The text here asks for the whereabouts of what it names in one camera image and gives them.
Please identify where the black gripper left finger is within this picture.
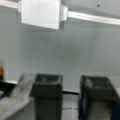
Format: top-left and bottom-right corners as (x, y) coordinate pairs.
(30, 74), (63, 120)

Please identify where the orange small object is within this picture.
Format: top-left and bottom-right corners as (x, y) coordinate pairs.
(0, 65), (3, 81)

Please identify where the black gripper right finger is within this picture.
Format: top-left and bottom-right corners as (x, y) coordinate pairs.
(78, 75), (120, 120)

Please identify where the white label tag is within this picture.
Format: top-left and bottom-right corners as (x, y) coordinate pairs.
(18, 0), (68, 30)

